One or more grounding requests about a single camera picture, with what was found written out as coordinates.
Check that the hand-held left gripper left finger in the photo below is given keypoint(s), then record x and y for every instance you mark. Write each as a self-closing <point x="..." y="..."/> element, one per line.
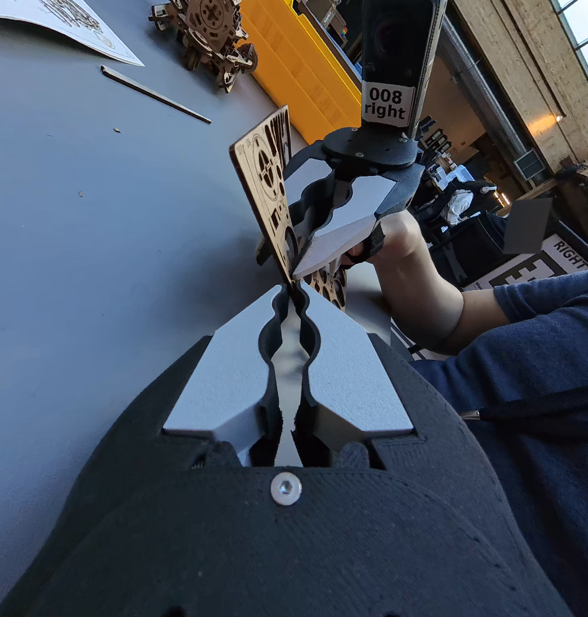
<point x="216" y="385"/>

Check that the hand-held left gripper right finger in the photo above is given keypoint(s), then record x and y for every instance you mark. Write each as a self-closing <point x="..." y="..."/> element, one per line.
<point x="356" y="385"/>

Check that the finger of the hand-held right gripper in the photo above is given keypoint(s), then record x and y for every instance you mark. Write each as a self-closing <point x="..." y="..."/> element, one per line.
<point x="308" y="181"/>
<point x="342" y="236"/>

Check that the wooden parts sheet with holes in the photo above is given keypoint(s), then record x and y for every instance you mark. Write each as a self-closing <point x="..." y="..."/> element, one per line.
<point x="261" y="202"/>

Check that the person's right forearm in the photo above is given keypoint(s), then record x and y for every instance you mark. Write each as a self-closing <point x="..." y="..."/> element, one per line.
<point x="428" y="308"/>

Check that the wooden mechanical model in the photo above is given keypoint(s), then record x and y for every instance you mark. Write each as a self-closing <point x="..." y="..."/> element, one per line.
<point x="209" y="29"/>

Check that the person's right hand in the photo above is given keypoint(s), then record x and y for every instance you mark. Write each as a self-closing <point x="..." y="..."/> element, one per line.
<point x="402" y="236"/>

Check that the office chair with white jacket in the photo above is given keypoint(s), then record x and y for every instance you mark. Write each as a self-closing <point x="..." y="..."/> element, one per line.
<point x="460" y="207"/>

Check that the yellow storage bin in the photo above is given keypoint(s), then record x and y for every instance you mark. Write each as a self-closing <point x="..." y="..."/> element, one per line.
<point x="294" y="62"/>

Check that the black office chair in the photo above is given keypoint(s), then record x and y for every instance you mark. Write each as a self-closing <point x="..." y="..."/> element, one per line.
<point x="472" y="246"/>

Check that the tapered wooden stick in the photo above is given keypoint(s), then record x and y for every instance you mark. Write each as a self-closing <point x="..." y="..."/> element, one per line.
<point x="154" y="94"/>

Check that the person's navy shirt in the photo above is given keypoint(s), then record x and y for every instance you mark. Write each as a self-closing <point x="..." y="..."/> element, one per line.
<point x="554" y="347"/>

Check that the black white marker sign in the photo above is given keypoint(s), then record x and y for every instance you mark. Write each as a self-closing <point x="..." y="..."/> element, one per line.
<point x="563" y="255"/>

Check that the skylight window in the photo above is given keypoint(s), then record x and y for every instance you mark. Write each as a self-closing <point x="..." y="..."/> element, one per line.
<point x="587" y="29"/>

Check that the white instruction booklet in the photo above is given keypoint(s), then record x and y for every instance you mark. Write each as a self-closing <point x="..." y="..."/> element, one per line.
<point x="58" y="24"/>

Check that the ceiling duct pipe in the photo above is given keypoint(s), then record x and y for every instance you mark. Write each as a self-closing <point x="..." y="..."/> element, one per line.
<point x="481" y="86"/>

